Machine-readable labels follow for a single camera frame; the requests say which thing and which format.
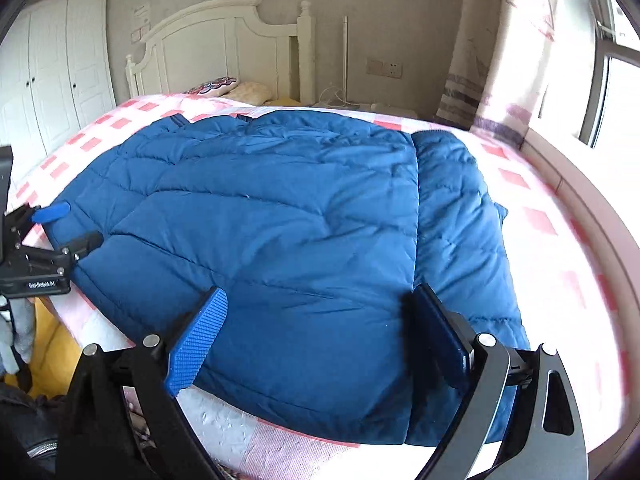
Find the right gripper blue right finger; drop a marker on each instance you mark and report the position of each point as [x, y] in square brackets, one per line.
[449, 337]

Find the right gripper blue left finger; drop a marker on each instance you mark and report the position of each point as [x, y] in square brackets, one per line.
[190, 346]

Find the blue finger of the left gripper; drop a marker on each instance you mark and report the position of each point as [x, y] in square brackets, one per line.
[52, 213]

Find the blue quilted puffer jacket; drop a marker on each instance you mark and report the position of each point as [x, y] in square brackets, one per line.
[318, 227]

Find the grey gloved left hand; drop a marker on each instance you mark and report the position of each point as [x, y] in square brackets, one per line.
[18, 331]

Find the brown plaid blanket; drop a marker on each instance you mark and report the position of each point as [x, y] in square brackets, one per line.
[138, 421]

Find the yellow floral bedsheet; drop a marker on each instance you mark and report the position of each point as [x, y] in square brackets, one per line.
[56, 354]

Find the pink white checkered sheet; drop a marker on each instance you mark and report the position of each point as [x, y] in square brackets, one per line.
[562, 292]

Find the white wardrobe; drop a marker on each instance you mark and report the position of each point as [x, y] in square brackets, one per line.
[55, 77]

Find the black padded jacket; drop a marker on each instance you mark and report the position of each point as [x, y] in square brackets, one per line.
[29, 434]

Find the colourful patterned pillow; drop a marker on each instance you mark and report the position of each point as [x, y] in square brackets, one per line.
[215, 88]

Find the white bedside table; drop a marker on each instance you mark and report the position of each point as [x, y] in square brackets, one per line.
[376, 108]

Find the cream yellow pillow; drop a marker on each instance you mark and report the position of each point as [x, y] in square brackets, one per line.
[250, 92]

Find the white wooden headboard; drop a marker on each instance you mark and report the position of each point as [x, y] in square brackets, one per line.
[218, 38]

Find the white slim desk lamp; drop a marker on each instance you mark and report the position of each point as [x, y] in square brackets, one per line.
[340, 93]

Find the patterned window curtain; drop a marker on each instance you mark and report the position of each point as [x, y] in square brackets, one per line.
[519, 65]

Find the dark framed window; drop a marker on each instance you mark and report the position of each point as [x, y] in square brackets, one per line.
[611, 125]

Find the wall power socket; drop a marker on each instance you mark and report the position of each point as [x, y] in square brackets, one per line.
[384, 69]

